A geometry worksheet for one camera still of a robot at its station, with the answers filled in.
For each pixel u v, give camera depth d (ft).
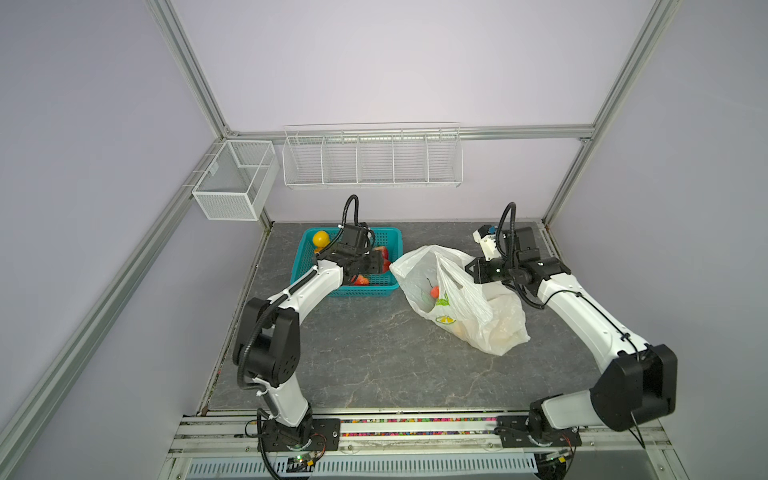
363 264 2.72
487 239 2.46
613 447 2.39
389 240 3.52
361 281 3.25
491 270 2.38
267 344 1.54
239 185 3.36
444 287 2.60
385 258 3.56
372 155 3.21
